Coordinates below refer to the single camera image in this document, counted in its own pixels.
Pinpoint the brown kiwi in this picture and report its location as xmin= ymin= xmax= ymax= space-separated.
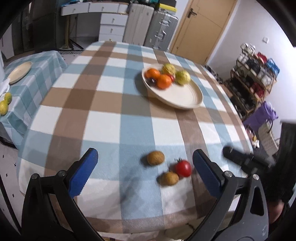
xmin=147 ymin=151 xmax=165 ymax=166
xmin=159 ymin=171 xmax=179 ymax=186

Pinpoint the large orange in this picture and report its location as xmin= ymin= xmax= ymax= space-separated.
xmin=156 ymin=74 xmax=172 ymax=90

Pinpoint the dark plum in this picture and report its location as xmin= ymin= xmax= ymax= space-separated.
xmin=147 ymin=78 xmax=157 ymax=86

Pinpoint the small orange tangerine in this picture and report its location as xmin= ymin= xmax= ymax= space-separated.
xmin=144 ymin=68 xmax=161 ymax=80

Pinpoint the person's right hand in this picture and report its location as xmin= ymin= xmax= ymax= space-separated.
xmin=267 ymin=199 xmax=286 ymax=224

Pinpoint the purple bag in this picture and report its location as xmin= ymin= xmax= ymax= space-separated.
xmin=243 ymin=101 xmax=278 ymax=132

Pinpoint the wooden shoe rack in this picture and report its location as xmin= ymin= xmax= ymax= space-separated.
xmin=225 ymin=43 xmax=280 ymax=120

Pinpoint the large cream round plate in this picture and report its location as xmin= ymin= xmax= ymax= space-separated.
xmin=142 ymin=64 xmax=204 ymax=109

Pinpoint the checkered blue brown tablecloth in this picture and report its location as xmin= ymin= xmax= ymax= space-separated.
xmin=17 ymin=42 xmax=251 ymax=233

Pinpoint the green checkered side tablecloth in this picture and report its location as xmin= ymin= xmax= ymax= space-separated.
xmin=1 ymin=51 xmax=67 ymax=148

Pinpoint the yellow-green pear right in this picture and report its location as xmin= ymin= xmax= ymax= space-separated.
xmin=175 ymin=70 xmax=191 ymax=85

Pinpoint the yellow-green pear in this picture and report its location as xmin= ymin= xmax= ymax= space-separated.
xmin=175 ymin=70 xmax=191 ymax=85
xmin=161 ymin=63 xmax=176 ymax=76

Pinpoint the yellow lemon lower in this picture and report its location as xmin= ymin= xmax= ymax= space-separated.
xmin=0 ymin=100 xmax=9 ymax=115

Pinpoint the yellow lemon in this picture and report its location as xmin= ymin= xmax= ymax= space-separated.
xmin=4 ymin=92 xmax=12 ymax=104
xmin=0 ymin=100 xmax=9 ymax=115

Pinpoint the yellow lemon upper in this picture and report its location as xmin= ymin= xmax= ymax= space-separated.
xmin=4 ymin=92 xmax=12 ymax=104

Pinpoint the yellow-green pear left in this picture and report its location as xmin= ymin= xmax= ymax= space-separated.
xmin=161 ymin=63 xmax=176 ymax=76

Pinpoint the small cream side plate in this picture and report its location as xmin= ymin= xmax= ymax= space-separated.
xmin=8 ymin=61 xmax=32 ymax=85

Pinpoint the wooden door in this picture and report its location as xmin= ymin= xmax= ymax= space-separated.
xmin=171 ymin=0 xmax=237 ymax=64

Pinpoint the silver aluminium suitcase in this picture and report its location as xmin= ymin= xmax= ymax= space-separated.
xmin=144 ymin=11 xmax=179 ymax=51

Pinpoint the white drawer desk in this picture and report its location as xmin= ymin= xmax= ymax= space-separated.
xmin=61 ymin=1 xmax=128 ymax=42

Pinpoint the light grey suitcase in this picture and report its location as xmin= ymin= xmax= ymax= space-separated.
xmin=123 ymin=4 xmax=154 ymax=46

